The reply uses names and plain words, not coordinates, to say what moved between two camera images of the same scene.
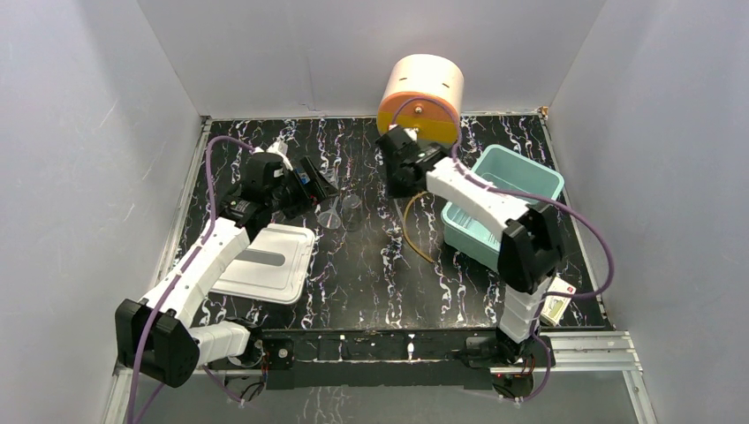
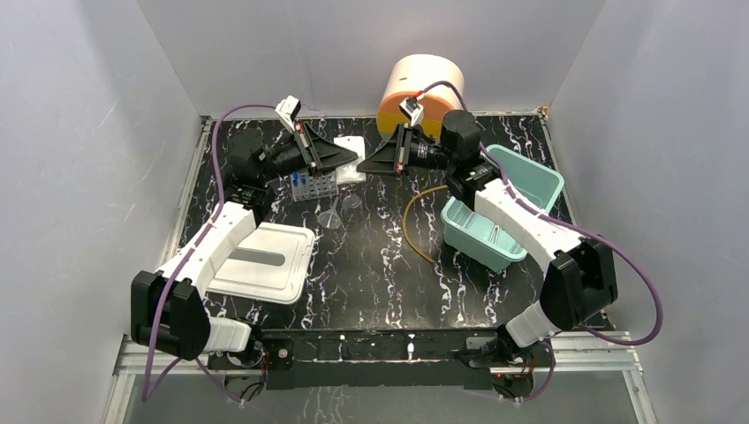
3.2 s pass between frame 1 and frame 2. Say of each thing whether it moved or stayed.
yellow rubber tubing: stayed
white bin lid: stayed
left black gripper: moved
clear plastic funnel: stayed
